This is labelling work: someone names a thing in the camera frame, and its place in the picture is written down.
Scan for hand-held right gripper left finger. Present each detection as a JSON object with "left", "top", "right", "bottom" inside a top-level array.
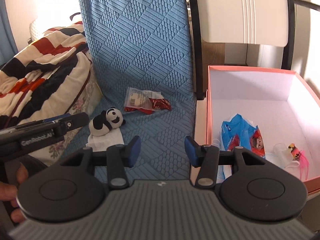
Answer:
[{"left": 59, "top": 135, "right": 142, "bottom": 190}]

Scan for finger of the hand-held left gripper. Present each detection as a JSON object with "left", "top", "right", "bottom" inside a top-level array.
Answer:
[{"left": 53, "top": 112, "right": 90, "bottom": 133}]

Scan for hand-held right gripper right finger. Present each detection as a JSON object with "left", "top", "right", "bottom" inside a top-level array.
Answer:
[{"left": 184, "top": 135, "right": 267, "bottom": 189}]

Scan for panda plush toy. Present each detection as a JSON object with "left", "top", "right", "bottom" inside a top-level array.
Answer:
[{"left": 89, "top": 107, "right": 126, "bottom": 137}]

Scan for white cloth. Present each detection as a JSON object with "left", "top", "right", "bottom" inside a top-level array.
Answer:
[{"left": 85, "top": 127, "right": 124, "bottom": 153}]

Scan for blue snack packet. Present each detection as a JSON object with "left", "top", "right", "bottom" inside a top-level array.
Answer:
[{"left": 220, "top": 113, "right": 267, "bottom": 159}]

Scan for clear plastic packet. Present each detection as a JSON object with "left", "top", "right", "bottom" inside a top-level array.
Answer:
[{"left": 124, "top": 87, "right": 164, "bottom": 109}]

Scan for red foil packet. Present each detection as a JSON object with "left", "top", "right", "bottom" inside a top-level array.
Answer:
[{"left": 124, "top": 97, "right": 172, "bottom": 115}]

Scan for white face mask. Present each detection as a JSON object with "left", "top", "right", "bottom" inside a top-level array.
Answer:
[{"left": 213, "top": 140, "right": 301, "bottom": 181}]

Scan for pink cardboard box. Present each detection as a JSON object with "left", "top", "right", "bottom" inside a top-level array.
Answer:
[{"left": 205, "top": 65, "right": 320, "bottom": 196}]

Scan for pink feather toy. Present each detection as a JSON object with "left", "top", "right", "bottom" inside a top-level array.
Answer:
[{"left": 286, "top": 142, "right": 311, "bottom": 181}]

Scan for person's left hand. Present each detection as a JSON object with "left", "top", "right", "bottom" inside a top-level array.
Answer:
[{"left": 0, "top": 164, "right": 29, "bottom": 225}]

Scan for red black white striped blanket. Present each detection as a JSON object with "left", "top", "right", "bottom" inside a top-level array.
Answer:
[{"left": 0, "top": 22, "right": 91, "bottom": 131}]

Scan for brown wooden cabinet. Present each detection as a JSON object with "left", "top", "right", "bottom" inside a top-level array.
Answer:
[{"left": 201, "top": 42, "right": 227, "bottom": 101}]

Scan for white pillow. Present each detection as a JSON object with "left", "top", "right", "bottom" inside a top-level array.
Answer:
[{"left": 28, "top": 17, "right": 51, "bottom": 38}]

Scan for blue quilted mat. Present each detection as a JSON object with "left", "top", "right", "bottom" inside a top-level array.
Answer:
[{"left": 61, "top": 0, "right": 197, "bottom": 183}]

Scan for blue curtain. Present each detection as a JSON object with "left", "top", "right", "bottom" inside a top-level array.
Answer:
[{"left": 0, "top": 0, "right": 19, "bottom": 61}]

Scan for white chair with black frame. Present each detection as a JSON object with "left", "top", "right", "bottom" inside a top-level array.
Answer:
[{"left": 186, "top": 0, "right": 320, "bottom": 205}]

